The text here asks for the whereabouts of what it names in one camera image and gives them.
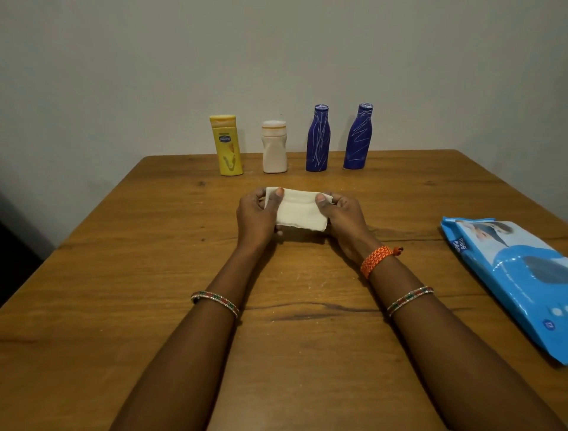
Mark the white bottle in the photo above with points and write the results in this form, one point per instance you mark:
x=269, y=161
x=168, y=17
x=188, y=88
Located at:
x=274, y=151

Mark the person's left hand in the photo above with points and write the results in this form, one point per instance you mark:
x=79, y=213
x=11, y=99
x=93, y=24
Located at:
x=255, y=222

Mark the person's right hand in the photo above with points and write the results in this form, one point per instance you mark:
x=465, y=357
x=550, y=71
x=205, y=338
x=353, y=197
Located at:
x=348, y=226

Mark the blue wet wipes pack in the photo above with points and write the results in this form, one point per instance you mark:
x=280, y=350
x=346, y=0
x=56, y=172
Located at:
x=514, y=275

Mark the person's left forearm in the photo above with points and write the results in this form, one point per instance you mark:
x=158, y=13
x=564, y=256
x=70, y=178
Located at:
x=191, y=364

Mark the orange thread wristband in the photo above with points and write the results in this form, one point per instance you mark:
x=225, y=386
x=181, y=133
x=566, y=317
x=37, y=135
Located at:
x=375, y=259

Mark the person's right forearm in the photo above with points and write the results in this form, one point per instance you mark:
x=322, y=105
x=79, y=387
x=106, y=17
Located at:
x=443, y=364

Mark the thin beaded bangle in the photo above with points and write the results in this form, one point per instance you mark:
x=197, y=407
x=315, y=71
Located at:
x=410, y=298
x=217, y=299

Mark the yellow bottle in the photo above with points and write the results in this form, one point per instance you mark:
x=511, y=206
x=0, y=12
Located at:
x=227, y=151

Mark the white wet wipe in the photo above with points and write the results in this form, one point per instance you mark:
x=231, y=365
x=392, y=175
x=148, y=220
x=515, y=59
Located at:
x=299, y=211

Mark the wooden table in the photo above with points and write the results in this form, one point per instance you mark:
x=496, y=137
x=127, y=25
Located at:
x=111, y=266

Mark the blue scribbled bottle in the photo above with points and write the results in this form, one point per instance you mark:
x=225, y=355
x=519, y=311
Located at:
x=357, y=142
x=317, y=144

